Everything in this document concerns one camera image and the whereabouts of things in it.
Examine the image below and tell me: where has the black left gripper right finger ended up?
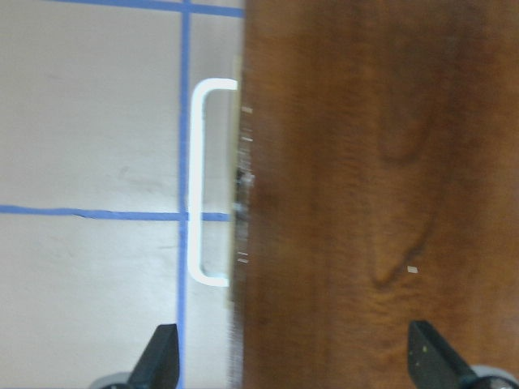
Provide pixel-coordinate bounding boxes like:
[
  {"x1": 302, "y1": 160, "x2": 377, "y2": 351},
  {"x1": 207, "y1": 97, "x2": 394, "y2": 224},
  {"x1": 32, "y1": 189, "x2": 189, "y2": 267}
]
[{"x1": 407, "y1": 320, "x2": 480, "y2": 389}]

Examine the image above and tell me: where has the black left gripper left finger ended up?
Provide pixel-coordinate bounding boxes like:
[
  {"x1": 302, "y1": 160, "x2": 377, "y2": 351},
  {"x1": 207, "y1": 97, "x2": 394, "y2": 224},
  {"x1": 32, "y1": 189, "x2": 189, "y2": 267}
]
[{"x1": 127, "y1": 324, "x2": 179, "y2": 389}]

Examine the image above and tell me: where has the wooden drawer with white handle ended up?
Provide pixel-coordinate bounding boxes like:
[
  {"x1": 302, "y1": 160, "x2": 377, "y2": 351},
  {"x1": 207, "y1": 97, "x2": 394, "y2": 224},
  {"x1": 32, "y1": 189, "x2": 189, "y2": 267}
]
[{"x1": 187, "y1": 78, "x2": 238, "y2": 288}]

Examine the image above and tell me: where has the dark wooden drawer cabinet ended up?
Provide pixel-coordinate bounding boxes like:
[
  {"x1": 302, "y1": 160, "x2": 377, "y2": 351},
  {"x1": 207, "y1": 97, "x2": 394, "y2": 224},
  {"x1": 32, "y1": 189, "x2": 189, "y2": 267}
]
[{"x1": 235, "y1": 1, "x2": 518, "y2": 388}]

